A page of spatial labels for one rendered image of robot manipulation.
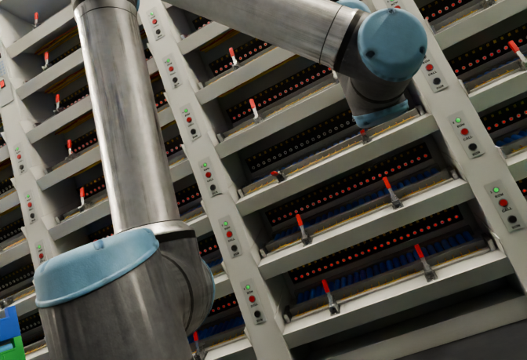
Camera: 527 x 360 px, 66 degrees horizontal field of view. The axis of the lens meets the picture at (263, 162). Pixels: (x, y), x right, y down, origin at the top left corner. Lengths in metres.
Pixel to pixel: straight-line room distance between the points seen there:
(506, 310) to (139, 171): 0.92
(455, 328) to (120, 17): 1.04
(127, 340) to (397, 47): 0.47
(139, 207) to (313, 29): 0.38
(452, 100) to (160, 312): 0.91
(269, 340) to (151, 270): 0.76
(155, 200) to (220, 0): 0.33
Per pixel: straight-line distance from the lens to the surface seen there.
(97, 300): 0.49
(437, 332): 1.20
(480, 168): 1.15
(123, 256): 0.50
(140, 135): 0.72
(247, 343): 1.29
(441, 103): 1.18
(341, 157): 1.16
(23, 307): 1.76
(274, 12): 0.60
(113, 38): 0.80
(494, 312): 1.21
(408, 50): 0.57
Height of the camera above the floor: 0.31
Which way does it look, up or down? 15 degrees up
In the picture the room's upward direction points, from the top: 21 degrees counter-clockwise
